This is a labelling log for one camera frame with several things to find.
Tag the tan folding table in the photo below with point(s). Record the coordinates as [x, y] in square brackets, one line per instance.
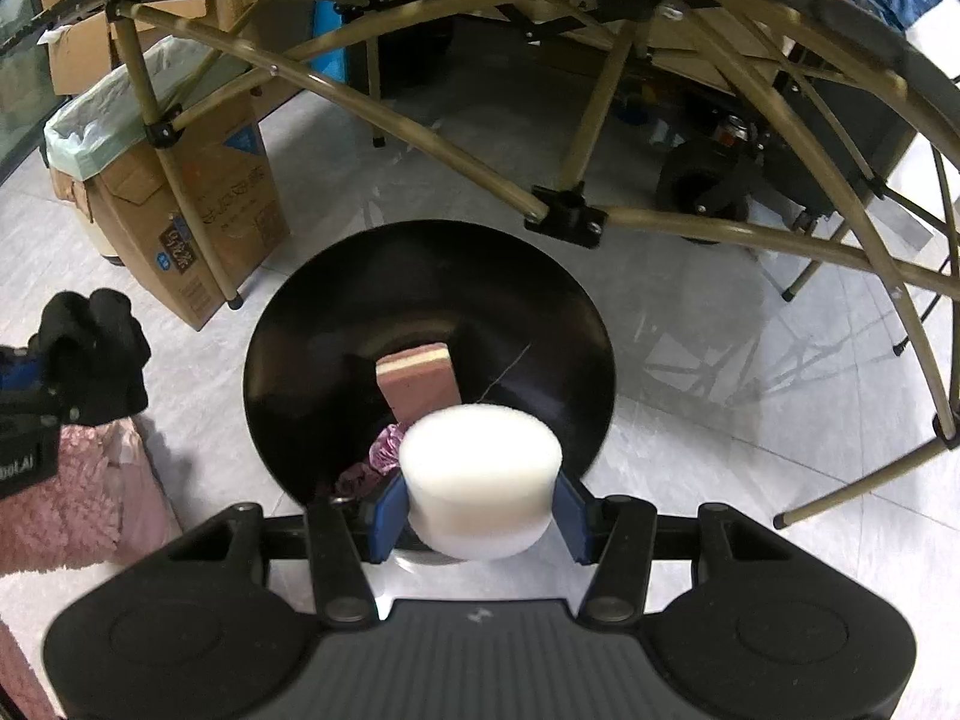
[564, 206]

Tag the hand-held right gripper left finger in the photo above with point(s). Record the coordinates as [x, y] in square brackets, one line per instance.
[386, 521]

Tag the open cardboard boxes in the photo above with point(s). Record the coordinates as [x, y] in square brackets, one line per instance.
[82, 52]

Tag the white round foam block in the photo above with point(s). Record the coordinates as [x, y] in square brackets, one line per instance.
[480, 480]

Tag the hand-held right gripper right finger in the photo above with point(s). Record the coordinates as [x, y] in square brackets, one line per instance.
[571, 521]

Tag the black wheeled cart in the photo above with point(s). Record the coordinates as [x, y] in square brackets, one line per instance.
[825, 135]

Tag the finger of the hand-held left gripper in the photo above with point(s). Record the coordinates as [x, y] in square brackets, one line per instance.
[37, 409]
[22, 373]

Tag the blue bag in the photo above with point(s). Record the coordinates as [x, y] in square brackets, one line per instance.
[330, 15]

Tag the brown scouring sponge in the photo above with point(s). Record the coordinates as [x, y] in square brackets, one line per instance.
[416, 390]

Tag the pink fuzzy cloth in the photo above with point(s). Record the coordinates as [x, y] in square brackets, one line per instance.
[75, 510]

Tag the pink satin scrunchie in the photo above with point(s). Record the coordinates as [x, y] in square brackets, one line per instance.
[379, 457]

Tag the black round bin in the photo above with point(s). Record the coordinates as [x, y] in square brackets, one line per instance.
[315, 360]

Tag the pale green bin liner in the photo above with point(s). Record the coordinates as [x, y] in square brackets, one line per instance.
[97, 127]

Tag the printed cardboard box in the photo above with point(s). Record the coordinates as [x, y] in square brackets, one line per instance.
[225, 202]

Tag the glass door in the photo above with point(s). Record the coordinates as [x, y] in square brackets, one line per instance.
[22, 90]

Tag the black sock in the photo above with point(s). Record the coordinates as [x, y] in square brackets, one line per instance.
[97, 360]

